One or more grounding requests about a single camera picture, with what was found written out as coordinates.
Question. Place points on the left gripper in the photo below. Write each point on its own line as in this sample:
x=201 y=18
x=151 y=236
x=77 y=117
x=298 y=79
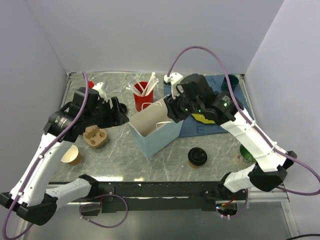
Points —
x=115 y=118

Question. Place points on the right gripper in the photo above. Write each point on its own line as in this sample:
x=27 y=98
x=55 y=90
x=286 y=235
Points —
x=173 y=111

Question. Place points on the light blue paper bag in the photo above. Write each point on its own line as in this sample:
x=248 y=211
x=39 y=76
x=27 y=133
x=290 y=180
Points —
x=152 y=130

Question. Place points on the black cup lid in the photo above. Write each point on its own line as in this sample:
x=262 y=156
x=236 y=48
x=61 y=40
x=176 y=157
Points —
x=123 y=108
x=197 y=155

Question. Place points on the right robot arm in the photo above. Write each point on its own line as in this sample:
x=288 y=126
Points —
x=193 y=95

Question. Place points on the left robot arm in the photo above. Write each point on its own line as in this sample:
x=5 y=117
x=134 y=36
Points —
x=30 y=198

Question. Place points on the blue letter-print cloth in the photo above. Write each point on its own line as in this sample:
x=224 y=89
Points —
x=191 y=127

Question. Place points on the yellow dotted plate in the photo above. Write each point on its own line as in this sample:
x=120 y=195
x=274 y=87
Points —
x=202 y=119

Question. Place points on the red straw holder cup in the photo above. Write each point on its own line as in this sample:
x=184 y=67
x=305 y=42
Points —
x=142 y=102

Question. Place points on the cardboard cup carrier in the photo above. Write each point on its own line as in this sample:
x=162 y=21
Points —
x=95 y=137

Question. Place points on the white wrapped straws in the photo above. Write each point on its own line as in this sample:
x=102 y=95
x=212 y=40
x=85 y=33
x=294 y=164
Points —
x=145 y=91

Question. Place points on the dark green mug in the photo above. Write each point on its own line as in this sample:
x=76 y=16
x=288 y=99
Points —
x=233 y=80

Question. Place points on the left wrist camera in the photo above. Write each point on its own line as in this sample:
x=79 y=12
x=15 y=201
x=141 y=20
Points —
x=102 y=88

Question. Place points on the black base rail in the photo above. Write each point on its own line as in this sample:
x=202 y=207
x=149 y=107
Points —
x=117 y=196

